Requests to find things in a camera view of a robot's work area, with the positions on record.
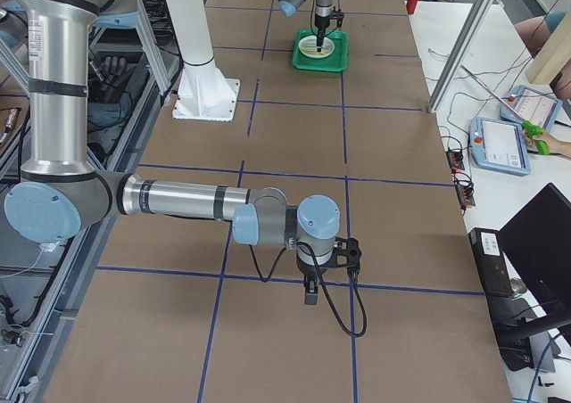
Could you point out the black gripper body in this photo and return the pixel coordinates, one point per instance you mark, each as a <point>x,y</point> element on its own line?
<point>306,270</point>
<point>321,20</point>

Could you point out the yellow plastic spoon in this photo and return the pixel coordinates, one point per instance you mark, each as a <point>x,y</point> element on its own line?
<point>314,53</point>

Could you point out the pale green plastic fork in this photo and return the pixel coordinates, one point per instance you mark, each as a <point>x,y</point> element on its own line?
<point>308,43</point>

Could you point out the white round plate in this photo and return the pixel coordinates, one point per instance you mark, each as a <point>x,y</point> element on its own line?
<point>328,43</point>

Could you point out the green plastic tray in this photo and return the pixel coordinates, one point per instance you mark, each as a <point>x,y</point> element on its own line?
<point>336,62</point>

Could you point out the black computer box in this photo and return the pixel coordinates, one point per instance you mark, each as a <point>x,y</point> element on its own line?
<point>490,263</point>

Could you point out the teach pendant near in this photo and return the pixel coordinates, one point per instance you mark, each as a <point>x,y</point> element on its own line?
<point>499,145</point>

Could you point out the teach pendant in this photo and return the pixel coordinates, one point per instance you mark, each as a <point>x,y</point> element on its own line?
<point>539,108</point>
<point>499,145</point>

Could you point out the teach pendant far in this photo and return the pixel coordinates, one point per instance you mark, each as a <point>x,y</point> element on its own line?
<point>539,108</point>

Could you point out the black monitor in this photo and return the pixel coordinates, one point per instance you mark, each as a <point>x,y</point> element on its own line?
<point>536,242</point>

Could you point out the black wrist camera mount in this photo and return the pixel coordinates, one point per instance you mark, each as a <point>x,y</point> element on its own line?
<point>337,16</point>
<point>346,254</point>

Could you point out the white pedestal column with base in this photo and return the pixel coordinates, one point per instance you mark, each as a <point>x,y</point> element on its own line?
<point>204,93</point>

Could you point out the aluminium frame post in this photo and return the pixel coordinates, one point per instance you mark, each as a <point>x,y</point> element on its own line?
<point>464,40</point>

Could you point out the reacher grabber tool green handle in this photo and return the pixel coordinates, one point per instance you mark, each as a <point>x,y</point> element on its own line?
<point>533,131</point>

